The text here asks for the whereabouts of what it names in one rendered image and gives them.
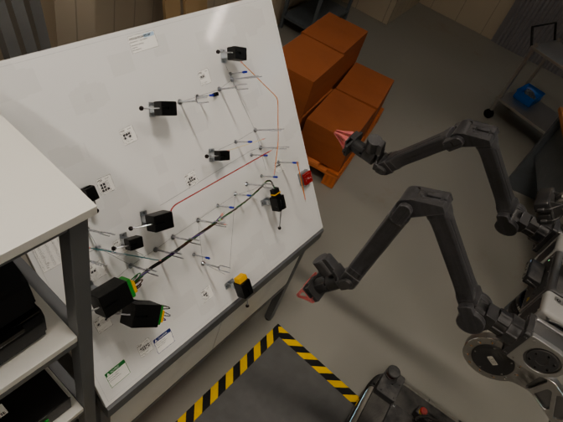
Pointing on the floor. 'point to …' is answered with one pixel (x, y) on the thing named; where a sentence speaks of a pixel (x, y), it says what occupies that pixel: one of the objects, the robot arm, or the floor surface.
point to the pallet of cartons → (333, 90)
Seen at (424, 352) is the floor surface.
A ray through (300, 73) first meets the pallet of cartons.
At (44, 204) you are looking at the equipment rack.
